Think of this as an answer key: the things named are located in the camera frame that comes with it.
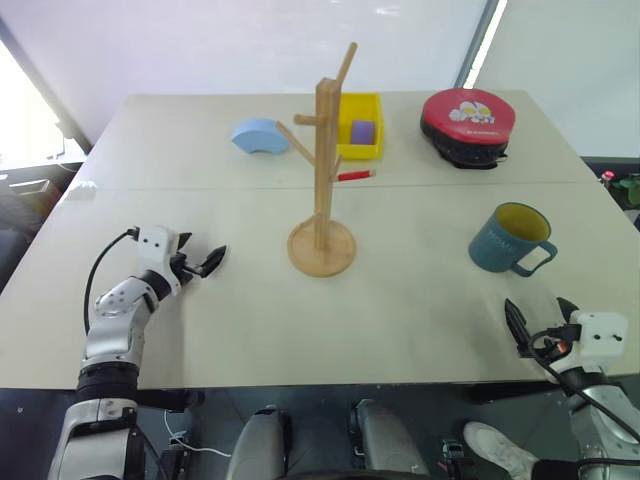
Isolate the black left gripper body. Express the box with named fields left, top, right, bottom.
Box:
left=171, top=252, right=201, bottom=289

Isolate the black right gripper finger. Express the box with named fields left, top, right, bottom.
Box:
left=503, top=298, right=533, bottom=359
left=556, top=297, right=581, bottom=322

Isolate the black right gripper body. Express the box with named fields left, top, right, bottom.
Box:
left=528, top=323, right=584, bottom=369

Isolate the wooden mug tree stand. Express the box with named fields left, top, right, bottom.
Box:
left=275, top=41, right=379, bottom=279

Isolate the blue mug with yellow inside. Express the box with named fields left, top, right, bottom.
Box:
left=467, top=201, right=559, bottom=279

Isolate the small white plastic piece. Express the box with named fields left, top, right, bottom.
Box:
left=66, top=181, right=99, bottom=202

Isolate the white sneaker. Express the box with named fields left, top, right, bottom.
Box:
left=461, top=420, right=540, bottom=480

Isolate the black trouser leg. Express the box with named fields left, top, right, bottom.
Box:
left=530, top=459, right=584, bottom=480

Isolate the light blue arch block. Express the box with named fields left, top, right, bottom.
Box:
left=230, top=117, right=292, bottom=157

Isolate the small black clamp device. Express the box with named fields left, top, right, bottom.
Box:
left=438, top=438, right=475, bottom=472

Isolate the grey rounded leg cover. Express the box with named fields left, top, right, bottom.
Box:
left=228, top=406, right=297, bottom=480
left=348, top=398, right=432, bottom=480

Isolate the purple foam block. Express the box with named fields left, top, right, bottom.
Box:
left=349, top=119, right=377, bottom=146

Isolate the yellow plastic box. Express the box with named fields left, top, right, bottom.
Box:
left=335, top=92, right=387, bottom=162

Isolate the red and black round pad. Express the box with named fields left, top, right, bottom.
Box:
left=419, top=88, right=519, bottom=172

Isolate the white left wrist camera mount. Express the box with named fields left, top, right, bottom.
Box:
left=135, top=225, right=184, bottom=294

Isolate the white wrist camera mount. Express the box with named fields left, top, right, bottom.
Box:
left=135, top=225, right=184, bottom=294
left=568, top=309, right=629, bottom=374

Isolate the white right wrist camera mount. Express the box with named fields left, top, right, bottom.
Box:
left=568, top=309, right=629, bottom=374

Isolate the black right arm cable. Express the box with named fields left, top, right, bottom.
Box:
left=529, top=329, right=640, bottom=446

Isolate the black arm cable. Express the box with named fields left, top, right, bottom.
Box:
left=529, top=329, right=640, bottom=446
left=83, top=227, right=143, bottom=335

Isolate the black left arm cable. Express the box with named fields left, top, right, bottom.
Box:
left=83, top=227, right=143, bottom=335

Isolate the thin white cable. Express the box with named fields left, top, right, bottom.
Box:
left=163, top=408, right=232, bottom=458

